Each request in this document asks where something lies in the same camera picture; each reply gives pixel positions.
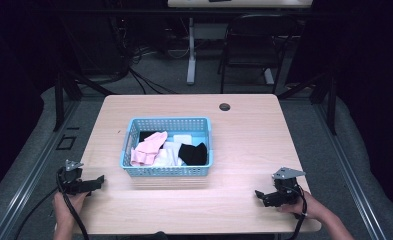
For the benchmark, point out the person's left hand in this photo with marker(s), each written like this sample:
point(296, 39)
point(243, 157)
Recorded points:
point(64, 208)

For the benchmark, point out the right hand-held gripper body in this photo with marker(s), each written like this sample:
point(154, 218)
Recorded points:
point(285, 190)

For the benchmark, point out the dark cloth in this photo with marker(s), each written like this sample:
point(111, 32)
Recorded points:
point(146, 135)

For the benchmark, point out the pink sock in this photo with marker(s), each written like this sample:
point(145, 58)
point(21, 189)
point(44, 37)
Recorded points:
point(148, 149)

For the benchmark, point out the white sock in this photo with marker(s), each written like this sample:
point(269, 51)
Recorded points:
point(169, 155)

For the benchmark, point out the black metal stand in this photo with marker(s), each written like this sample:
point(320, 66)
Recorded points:
point(67, 90)
point(324, 96)

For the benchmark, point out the blue plastic basket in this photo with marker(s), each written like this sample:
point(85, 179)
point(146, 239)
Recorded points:
point(166, 146)

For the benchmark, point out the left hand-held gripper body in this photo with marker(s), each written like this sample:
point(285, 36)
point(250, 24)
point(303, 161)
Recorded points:
point(71, 181)

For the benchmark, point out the black sock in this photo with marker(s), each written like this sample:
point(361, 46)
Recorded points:
point(193, 154)

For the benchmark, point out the black folding chair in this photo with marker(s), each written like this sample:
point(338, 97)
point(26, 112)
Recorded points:
point(255, 50)

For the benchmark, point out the white desk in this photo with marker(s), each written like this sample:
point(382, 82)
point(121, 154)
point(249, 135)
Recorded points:
point(239, 3)

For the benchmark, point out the person's right hand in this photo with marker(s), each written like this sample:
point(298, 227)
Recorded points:
point(305, 206)

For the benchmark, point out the small white folded cloth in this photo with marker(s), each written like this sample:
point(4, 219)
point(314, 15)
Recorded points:
point(183, 139)

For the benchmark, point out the grey floor rail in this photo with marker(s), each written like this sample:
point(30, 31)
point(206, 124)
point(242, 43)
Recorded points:
point(34, 173)
point(350, 173)

